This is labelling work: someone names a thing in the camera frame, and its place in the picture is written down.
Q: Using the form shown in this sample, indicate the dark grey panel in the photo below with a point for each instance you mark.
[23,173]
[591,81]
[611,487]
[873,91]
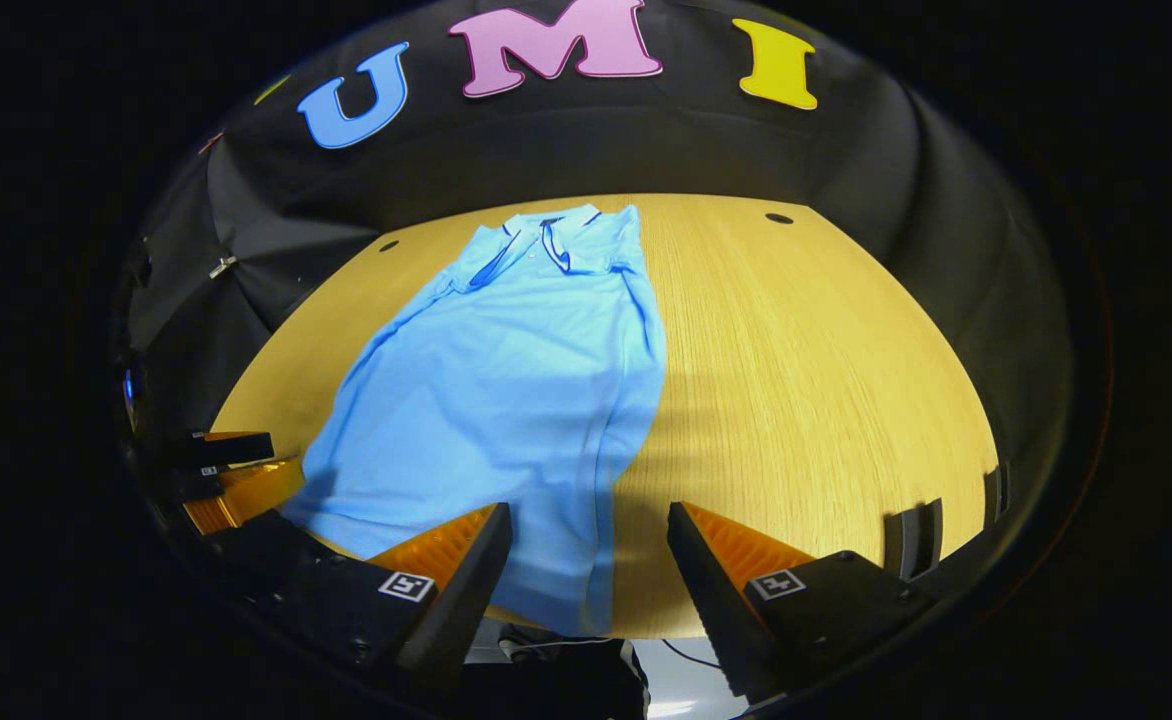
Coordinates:
[911,540]
[996,492]

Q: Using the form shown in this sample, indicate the black backdrop cloth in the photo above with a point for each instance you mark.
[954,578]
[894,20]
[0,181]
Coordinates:
[596,150]

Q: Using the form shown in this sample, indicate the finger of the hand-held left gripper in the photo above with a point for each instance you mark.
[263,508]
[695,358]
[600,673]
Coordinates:
[251,495]
[231,450]

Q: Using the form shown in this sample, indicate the small white clip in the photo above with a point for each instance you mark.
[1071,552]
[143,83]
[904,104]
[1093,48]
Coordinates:
[223,266]

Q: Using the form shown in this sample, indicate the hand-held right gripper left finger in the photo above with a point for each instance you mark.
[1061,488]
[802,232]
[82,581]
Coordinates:
[456,610]

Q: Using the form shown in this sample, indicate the light blue T-shirt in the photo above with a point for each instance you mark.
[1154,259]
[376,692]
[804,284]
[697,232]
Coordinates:
[506,380]

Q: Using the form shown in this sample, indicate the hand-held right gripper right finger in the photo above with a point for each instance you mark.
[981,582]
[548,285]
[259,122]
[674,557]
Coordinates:
[716,610]

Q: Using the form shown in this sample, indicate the small red clip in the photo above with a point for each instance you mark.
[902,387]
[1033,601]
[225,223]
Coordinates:
[211,143]

